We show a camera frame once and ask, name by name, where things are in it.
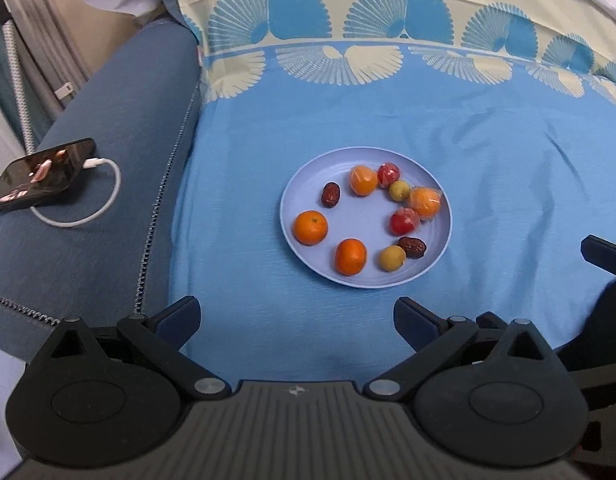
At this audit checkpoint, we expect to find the orange tangerine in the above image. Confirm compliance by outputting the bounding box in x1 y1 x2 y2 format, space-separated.
335 238 367 276
293 210 329 246

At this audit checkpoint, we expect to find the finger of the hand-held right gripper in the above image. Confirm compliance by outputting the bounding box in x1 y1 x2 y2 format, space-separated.
580 234 616 279

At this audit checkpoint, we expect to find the white charging cable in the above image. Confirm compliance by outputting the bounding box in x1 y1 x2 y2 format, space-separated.
30 158 122 229

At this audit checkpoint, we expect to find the plastic-wrapped tangerine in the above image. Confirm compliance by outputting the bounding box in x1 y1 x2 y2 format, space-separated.
349 165 379 197
407 186 443 221

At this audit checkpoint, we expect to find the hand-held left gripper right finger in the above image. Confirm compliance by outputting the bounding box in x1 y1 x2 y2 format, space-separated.
364 298 566 402

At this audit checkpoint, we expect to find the blue fan-print bed sheet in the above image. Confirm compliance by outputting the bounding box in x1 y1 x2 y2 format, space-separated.
163 0 616 386

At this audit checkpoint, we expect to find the light purple plastic plate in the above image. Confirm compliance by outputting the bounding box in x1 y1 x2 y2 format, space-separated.
279 146 453 289

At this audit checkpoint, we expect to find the plastic-wrapped red tomato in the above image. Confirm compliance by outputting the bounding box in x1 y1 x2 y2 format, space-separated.
390 208 421 236
377 162 403 187

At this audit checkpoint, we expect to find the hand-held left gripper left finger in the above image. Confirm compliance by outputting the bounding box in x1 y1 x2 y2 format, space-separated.
28 296 232 401

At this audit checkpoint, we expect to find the black smartphone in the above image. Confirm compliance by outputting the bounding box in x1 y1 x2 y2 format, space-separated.
0 137 97 214

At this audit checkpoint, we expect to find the grey curtain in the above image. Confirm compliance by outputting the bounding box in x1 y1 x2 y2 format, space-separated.
0 0 91 116

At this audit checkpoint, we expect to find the white braided hose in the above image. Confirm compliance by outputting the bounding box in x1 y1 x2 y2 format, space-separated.
2 21 39 157

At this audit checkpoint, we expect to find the teal curtain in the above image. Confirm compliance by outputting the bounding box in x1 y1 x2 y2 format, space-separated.
0 25 20 128

